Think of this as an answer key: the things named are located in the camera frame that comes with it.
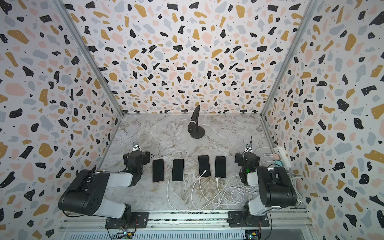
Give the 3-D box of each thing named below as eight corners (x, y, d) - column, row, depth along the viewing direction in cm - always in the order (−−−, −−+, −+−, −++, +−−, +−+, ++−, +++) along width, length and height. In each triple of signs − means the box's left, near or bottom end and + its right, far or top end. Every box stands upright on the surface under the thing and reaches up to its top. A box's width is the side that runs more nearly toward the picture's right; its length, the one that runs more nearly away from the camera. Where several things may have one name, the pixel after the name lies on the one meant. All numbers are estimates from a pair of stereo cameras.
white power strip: (282, 169, 97) (285, 166, 93) (273, 149, 106) (276, 146, 103) (288, 169, 97) (291, 166, 93) (279, 149, 107) (281, 146, 103)
